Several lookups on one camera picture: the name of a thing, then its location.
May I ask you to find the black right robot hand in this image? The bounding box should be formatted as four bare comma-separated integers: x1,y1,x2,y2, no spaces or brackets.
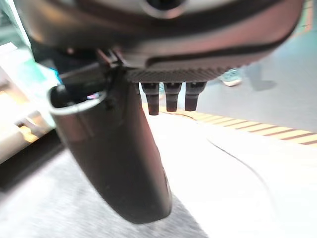
13,0,306,225

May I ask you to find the white green box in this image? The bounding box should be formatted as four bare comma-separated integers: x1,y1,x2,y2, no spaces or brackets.
0,42,61,129

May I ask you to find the person's foot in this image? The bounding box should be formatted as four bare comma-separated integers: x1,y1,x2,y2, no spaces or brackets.
217,68,243,87

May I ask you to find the yellow black striped floor tape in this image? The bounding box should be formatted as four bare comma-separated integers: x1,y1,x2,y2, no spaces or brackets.
142,103,317,145

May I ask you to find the thin cable on floor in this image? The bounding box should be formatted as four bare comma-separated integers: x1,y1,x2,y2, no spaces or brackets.
205,137,285,230

